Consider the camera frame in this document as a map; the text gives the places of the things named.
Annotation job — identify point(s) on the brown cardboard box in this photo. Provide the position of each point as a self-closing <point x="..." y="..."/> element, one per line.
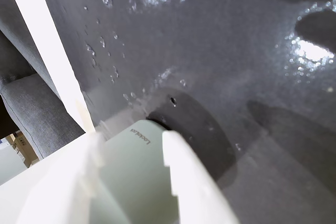
<point x="22" y="148"/>

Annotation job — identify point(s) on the grey fabric sofa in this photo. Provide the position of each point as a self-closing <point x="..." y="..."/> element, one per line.
<point x="29" y="108"/>

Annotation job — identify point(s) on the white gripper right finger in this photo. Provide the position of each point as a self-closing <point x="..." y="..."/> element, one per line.
<point x="194" y="187"/>

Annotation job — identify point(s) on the pale green metal cup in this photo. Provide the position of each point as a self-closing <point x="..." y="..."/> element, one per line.
<point x="136" y="171"/>

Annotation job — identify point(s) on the black glossy table mat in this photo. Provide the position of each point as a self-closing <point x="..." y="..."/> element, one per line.
<point x="199" y="51"/>

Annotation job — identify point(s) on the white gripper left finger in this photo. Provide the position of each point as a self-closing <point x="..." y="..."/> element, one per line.
<point x="47" y="192"/>

